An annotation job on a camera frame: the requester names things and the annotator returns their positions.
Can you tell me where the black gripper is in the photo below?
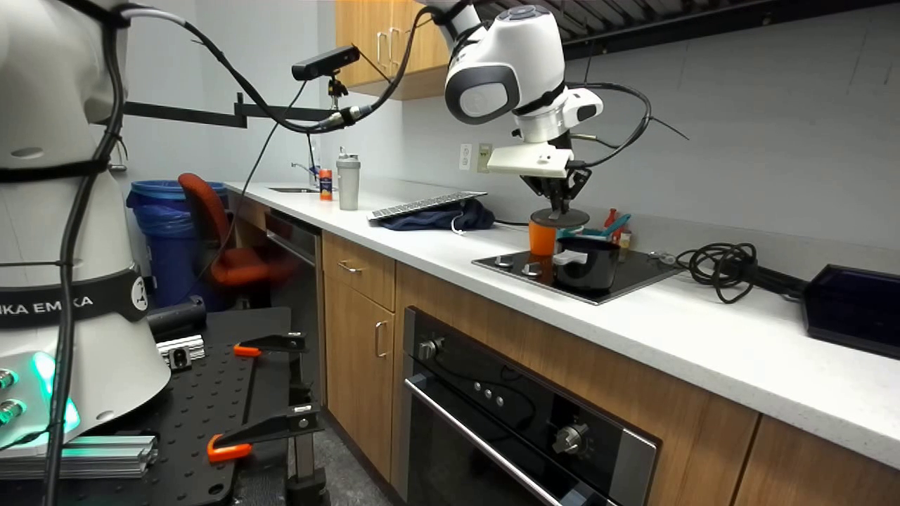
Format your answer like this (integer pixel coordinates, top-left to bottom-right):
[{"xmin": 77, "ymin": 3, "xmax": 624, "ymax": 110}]
[{"xmin": 537, "ymin": 166, "xmax": 590, "ymax": 208}]

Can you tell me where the black pot lid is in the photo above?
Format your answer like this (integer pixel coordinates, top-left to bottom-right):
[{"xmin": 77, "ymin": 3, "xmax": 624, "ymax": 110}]
[{"xmin": 530, "ymin": 208, "xmax": 590, "ymax": 231}]

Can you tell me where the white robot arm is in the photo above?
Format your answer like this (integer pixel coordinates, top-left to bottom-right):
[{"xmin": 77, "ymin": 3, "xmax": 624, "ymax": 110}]
[{"xmin": 0, "ymin": 0, "xmax": 603, "ymax": 457}]

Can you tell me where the black induction stove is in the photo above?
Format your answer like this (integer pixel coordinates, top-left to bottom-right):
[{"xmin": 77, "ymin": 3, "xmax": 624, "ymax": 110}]
[{"xmin": 481, "ymin": 249, "xmax": 677, "ymax": 304}]

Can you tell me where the orange cup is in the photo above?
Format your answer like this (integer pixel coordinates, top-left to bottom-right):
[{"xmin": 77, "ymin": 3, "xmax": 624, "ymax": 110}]
[{"xmin": 530, "ymin": 221, "xmax": 557, "ymax": 259}]

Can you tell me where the dark blue cloth bag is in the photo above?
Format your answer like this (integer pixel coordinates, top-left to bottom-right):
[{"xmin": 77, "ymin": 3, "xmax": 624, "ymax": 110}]
[{"xmin": 381, "ymin": 197, "xmax": 496, "ymax": 231}]

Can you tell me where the steel range hood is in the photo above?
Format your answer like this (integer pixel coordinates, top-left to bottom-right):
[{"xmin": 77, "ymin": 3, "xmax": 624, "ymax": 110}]
[{"xmin": 559, "ymin": 0, "xmax": 900, "ymax": 58}]

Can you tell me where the steel water bottle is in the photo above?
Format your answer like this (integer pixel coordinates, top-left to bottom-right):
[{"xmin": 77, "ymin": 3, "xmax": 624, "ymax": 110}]
[{"xmin": 339, "ymin": 151, "xmax": 360, "ymax": 211}]

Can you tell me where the wooden lower cabinet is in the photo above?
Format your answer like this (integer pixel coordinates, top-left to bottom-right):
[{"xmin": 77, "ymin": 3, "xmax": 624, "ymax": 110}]
[{"xmin": 324, "ymin": 234, "xmax": 400, "ymax": 482}]

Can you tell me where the small orange can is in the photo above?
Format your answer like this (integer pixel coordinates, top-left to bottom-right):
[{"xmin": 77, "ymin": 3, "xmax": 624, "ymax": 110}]
[{"xmin": 317, "ymin": 167, "xmax": 334, "ymax": 203}]

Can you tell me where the built-in black oven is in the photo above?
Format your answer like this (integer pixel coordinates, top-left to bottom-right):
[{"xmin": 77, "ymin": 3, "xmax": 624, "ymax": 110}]
[{"xmin": 405, "ymin": 308, "xmax": 659, "ymax": 506}]

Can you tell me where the red office chair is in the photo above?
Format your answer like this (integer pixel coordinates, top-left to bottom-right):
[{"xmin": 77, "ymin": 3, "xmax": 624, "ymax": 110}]
[{"xmin": 178, "ymin": 170, "xmax": 295, "ymax": 291}]

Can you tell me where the blue trash bin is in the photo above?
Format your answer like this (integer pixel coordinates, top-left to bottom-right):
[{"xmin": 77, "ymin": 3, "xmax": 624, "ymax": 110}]
[{"xmin": 128, "ymin": 180, "xmax": 218, "ymax": 307}]

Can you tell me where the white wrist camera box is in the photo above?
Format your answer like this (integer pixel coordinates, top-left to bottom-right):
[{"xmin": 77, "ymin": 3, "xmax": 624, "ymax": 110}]
[{"xmin": 488, "ymin": 144, "xmax": 575, "ymax": 180}]

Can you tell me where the black pot with handle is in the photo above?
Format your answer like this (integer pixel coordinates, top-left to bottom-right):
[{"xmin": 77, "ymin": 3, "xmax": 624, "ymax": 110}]
[{"xmin": 557, "ymin": 235, "xmax": 621, "ymax": 291}]

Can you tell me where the black coiled cable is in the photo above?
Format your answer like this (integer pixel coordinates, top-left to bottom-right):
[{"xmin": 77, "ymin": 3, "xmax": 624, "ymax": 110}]
[{"xmin": 672, "ymin": 239, "xmax": 760, "ymax": 307}]

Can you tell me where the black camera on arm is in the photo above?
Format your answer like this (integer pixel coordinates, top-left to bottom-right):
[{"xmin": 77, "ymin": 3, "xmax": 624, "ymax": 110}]
[{"xmin": 294, "ymin": 45, "xmax": 360, "ymax": 82}]

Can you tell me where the orange handled clamp back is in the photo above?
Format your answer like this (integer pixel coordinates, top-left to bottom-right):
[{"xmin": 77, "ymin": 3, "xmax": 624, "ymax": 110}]
[{"xmin": 230, "ymin": 332, "xmax": 305, "ymax": 360}]

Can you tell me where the orange handled clamp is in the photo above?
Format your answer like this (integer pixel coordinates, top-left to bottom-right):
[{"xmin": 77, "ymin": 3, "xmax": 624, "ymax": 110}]
[
  {"xmin": 230, "ymin": 332, "xmax": 305, "ymax": 360},
  {"xmin": 205, "ymin": 404, "xmax": 320, "ymax": 464}
]

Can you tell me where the orange handled clamp front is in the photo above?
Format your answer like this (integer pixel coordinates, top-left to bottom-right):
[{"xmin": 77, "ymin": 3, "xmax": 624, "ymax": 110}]
[{"xmin": 205, "ymin": 404, "xmax": 320, "ymax": 464}]

